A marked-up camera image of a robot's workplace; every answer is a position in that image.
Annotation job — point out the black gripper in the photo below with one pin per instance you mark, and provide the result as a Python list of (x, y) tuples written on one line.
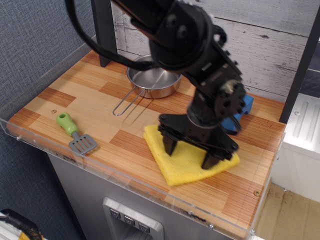
[(178, 127)]

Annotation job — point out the yellow cloth napkin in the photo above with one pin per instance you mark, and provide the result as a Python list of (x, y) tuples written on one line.
[(185, 164)]

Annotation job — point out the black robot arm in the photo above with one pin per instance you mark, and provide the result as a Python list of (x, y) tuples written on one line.
[(183, 40)]

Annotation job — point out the blue wooden arch block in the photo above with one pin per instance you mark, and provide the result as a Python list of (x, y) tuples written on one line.
[(231, 125)]

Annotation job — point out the stainless steel pot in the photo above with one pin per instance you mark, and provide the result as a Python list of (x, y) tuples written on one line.
[(155, 83)]

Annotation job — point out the silver dispenser button panel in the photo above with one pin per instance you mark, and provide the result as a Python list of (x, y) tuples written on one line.
[(126, 223)]

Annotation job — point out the white toy sink counter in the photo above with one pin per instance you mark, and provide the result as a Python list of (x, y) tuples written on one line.
[(297, 164)]

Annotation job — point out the green grey toy spatula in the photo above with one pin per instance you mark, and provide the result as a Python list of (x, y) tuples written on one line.
[(81, 144)]

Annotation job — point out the grey toy fridge cabinet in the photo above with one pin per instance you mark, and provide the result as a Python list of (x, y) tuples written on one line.
[(86, 190)]

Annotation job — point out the clear acrylic table guard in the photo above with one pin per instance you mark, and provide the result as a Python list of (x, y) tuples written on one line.
[(87, 91)]

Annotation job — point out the black left frame post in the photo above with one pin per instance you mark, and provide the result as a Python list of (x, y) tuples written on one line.
[(104, 24)]

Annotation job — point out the black frame post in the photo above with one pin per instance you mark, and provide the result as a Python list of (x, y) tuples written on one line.
[(304, 63), (104, 24)]

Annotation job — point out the black right frame post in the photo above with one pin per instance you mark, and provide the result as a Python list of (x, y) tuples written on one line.
[(304, 63)]

